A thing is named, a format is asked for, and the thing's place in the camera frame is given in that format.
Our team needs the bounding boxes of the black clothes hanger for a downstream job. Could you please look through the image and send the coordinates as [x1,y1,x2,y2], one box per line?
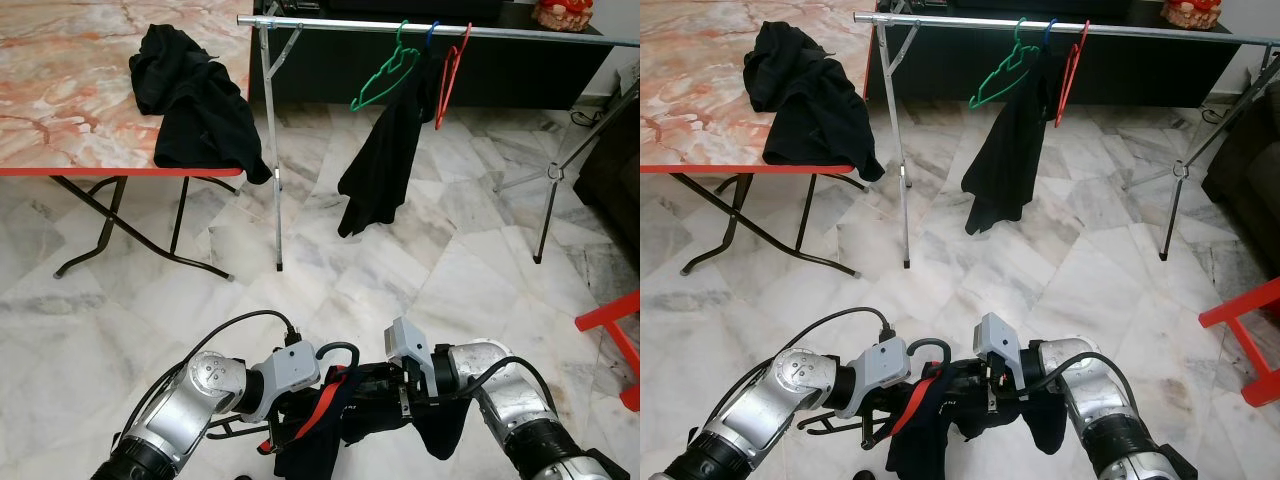
[205,342,361,451]
[800,338,953,446]

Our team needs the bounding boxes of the navy shirt red stripe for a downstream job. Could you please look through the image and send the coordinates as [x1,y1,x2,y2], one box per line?
[262,365,471,480]
[865,360,1071,480]

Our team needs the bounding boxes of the green clothes hanger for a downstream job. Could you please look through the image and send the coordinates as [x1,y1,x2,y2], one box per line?
[968,17,1041,111]
[350,20,422,113]

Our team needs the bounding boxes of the red clothes hanger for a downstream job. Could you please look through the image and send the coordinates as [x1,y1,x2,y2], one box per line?
[433,24,473,131]
[1053,20,1092,129]

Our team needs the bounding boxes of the black shirt small logo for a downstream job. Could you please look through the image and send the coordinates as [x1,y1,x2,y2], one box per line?
[962,45,1063,236]
[338,48,443,239]

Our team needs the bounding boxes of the red stool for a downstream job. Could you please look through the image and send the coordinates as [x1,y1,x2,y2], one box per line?
[575,290,641,413]
[1198,275,1280,408]

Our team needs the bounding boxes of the black tv cabinet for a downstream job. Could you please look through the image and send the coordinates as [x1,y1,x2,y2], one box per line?
[866,0,1241,106]
[250,0,616,111]

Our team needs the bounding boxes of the dark brown sofa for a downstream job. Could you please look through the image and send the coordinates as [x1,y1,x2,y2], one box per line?
[575,78,641,251]
[1200,78,1280,236]

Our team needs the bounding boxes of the silver clothes rack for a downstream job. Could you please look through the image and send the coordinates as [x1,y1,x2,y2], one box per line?
[237,12,641,273]
[853,10,1280,269]

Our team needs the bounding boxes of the marble pattern folding table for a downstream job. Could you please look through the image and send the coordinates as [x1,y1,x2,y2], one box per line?
[640,0,876,279]
[0,0,263,281]

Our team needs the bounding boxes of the red figurine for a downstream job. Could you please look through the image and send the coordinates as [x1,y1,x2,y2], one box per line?
[533,0,595,31]
[1160,0,1223,31]

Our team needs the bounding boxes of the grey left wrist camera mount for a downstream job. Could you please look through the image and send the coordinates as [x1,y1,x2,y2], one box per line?
[255,342,323,421]
[850,337,913,416]

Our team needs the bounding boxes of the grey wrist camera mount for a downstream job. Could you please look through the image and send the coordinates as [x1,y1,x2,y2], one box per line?
[972,312,1028,401]
[850,337,913,416]
[255,342,323,421]
[385,317,438,401]

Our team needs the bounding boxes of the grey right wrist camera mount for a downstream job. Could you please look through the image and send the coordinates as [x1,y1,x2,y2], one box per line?
[972,312,1028,401]
[385,317,438,401]

